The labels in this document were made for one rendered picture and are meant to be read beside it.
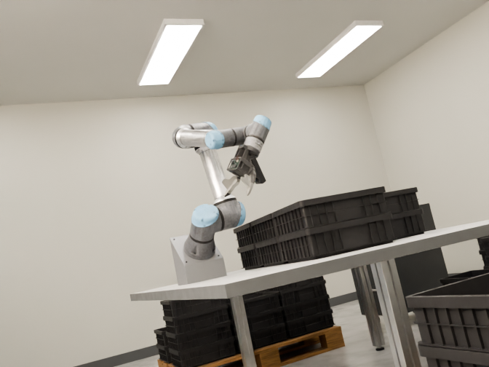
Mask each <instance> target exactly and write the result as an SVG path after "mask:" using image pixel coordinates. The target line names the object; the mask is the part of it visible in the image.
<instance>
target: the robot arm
mask: <svg viewBox="0 0 489 367"><path fill-rule="evenodd" d="M270 127H271V120H270V119H269V118H268V117H265V116H263V115H257V116H256V117H255V118H254V120H253V123H252V124H249V125H247V126H244V127H235V128H230V129H224V130H219V129H218V128H217V127H216V126H215V125H214V124H213V123H212V122H200V123H194V124H188V125H181V126H179V127H177V128H176V129H175V130H174V132H173V134H172V141H173V143H174V144H175V145H176V146H177V147H178V148H181V149H191V148H194V149H195V152H196V153H197V154H199V155H200V157H201V160H202V164H203V166H204V170H205V172H206V175H207V180H208V182H209V185H210V188H211V191H212V195H213V197H214V200H215V201H214V203H213V205H208V204H203V205H200V206H198V207H196V208H195V209H194V212H193V215H192V217H191V228H190V233H189V236H188V238H187V239H186V241H185V242H184V246H183V249H184V252H185V253H186V255H187V256H189V257H191V258H193V259H196V260H206V259H210V258H211V257H213V256H214V254H215V241H214V236H215V233H216V232H221V231H224V230H227V229H232V228H236V227H238V226H241V225H243V223H244V222H245V217H246V211H245V207H244V205H243V204H242V203H241V202H239V201H238V202H237V200H236V197H235V196H233V195H231V193H232V191H233V190H234V188H235V187H236V186H238V185H239V182H240V179H241V180H242V182H243V183H244V184H245V185H246V186H247V196H248V195H249V194H250V192H251V191H252V189H253V185H254V183H256V184H264V183H265V182H266V179H265V177H264V175H263V172H262V170H261V168H260V166H259V164H258V161H257V159H256V158H258V156H259V154H260V152H261V149H262V148H263V145H264V143H265V140H266V137H267V135H268V133H269V131H270ZM231 146H239V147H238V149H237V151H236V154H235V156H234V158H233V159H231V160H230V162H229V164H228V167H229V165H230V164H231V165H230V168H228V167H227V169H226V170H227V171H229V172H230V173H232V174H234V175H233V176H232V177H231V178H230V179H226V176H225V173H224V171H223V167H222V164H221V162H220V158H219V156H218V152H217V149H222V148H226V147H231Z"/></svg>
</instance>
